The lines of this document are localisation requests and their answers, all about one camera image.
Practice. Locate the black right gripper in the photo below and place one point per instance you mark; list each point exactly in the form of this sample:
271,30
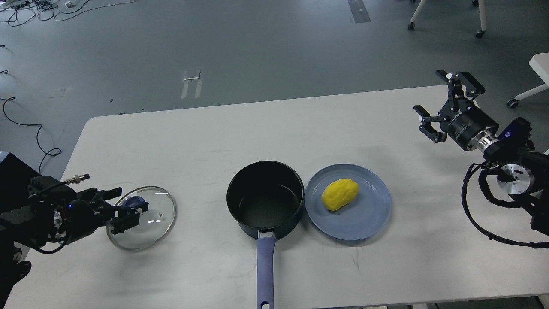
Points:
460,119

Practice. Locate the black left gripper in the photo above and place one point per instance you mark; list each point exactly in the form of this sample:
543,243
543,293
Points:
91,210

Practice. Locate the glass pot lid blue knob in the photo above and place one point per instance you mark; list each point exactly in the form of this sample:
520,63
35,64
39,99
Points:
154,224

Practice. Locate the yellow potato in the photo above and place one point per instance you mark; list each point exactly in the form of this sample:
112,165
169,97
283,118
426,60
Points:
339,193

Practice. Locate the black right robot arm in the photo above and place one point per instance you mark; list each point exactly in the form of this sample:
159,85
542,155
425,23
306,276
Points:
513,175

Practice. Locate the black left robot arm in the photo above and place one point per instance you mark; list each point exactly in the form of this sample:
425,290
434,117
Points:
51,215

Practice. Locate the black box at left edge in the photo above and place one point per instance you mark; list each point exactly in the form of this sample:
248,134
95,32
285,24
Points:
15,176

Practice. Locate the blue plate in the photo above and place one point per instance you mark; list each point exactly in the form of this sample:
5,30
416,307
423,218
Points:
362,218

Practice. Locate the dark blue saucepan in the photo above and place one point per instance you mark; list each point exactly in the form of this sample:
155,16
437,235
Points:
266,199

